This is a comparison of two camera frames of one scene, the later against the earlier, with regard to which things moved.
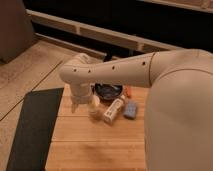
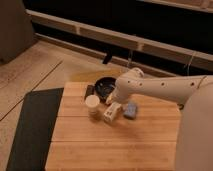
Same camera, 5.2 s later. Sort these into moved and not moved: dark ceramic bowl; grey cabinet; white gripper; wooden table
Moved: white gripper
Not moved: dark ceramic bowl; wooden table; grey cabinet
